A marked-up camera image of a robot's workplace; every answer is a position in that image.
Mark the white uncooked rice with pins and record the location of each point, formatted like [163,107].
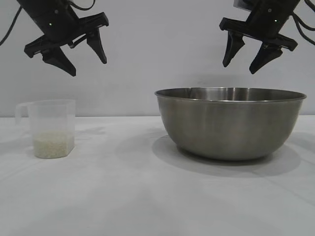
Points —
[53,145]

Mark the stainless steel mixing bowl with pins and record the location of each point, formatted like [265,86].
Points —
[229,127]

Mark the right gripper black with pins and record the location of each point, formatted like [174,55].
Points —
[268,22]

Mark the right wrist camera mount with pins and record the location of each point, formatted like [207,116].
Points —
[242,5]

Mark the clear plastic measuring cup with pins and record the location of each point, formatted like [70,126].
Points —
[53,118]

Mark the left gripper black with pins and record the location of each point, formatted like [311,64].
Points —
[57,23]

